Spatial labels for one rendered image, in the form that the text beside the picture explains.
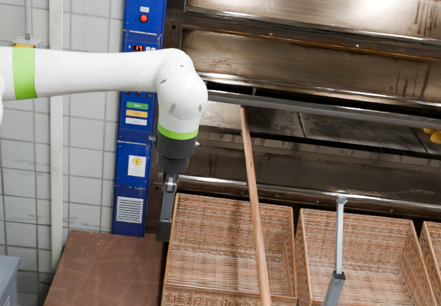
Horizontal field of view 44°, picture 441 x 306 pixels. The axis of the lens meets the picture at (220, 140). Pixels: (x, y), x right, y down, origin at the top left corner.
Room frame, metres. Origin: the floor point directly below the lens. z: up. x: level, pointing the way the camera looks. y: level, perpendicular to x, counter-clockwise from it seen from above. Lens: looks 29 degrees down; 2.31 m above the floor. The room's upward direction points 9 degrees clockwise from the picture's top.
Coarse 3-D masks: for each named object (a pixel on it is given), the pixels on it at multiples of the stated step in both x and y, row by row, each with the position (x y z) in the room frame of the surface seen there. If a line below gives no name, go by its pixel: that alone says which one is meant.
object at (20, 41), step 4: (20, 36) 2.07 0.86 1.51; (16, 40) 2.02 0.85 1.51; (20, 40) 2.02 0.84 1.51; (24, 40) 2.03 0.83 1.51; (32, 40) 2.04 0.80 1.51; (36, 40) 2.05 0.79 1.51; (40, 40) 2.06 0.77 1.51; (12, 44) 2.01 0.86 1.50; (16, 44) 2.00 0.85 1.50; (20, 44) 2.01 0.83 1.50; (24, 44) 2.01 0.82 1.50; (28, 44) 2.01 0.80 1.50; (32, 44) 2.01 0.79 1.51; (36, 44) 2.01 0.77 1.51; (40, 44) 2.05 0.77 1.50; (36, 48) 2.01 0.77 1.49; (40, 48) 2.04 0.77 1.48
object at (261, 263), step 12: (240, 108) 2.38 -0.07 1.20; (252, 156) 1.95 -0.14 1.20; (252, 168) 1.85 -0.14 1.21; (252, 180) 1.76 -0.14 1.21; (252, 192) 1.68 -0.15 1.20; (252, 204) 1.61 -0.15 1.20; (252, 216) 1.55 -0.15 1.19; (264, 252) 1.37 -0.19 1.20; (264, 264) 1.31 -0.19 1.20; (264, 276) 1.25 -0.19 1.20; (264, 288) 1.20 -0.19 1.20; (264, 300) 1.16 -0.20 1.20
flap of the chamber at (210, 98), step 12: (216, 96) 2.00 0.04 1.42; (276, 96) 2.15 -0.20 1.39; (288, 96) 2.19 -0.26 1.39; (276, 108) 2.01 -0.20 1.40; (288, 108) 2.02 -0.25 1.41; (300, 108) 2.02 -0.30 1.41; (312, 108) 2.03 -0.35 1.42; (372, 108) 2.18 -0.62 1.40; (384, 108) 2.22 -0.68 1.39; (372, 120) 2.05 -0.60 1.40; (384, 120) 2.05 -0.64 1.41; (396, 120) 2.06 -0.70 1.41; (408, 120) 2.06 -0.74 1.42
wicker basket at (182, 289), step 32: (192, 224) 2.08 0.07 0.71; (224, 224) 2.09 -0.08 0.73; (288, 224) 2.10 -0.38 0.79; (192, 256) 2.00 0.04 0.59; (224, 256) 2.03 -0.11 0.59; (288, 256) 1.96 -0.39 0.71; (192, 288) 1.65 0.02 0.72; (224, 288) 1.82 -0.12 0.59; (256, 288) 1.85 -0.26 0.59; (288, 288) 1.82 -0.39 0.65
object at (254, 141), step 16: (208, 128) 2.17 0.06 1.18; (224, 128) 2.20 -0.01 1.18; (256, 144) 2.16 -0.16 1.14; (272, 144) 2.16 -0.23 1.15; (288, 144) 2.17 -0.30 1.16; (304, 144) 2.18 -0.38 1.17; (320, 144) 2.19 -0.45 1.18; (336, 144) 2.21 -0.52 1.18; (352, 144) 2.24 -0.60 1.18; (384, 160) 2.21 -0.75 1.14; (400, 160) 2.21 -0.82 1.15; (416, 160) 2.22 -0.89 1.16; (432, 160) 2.22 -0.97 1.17
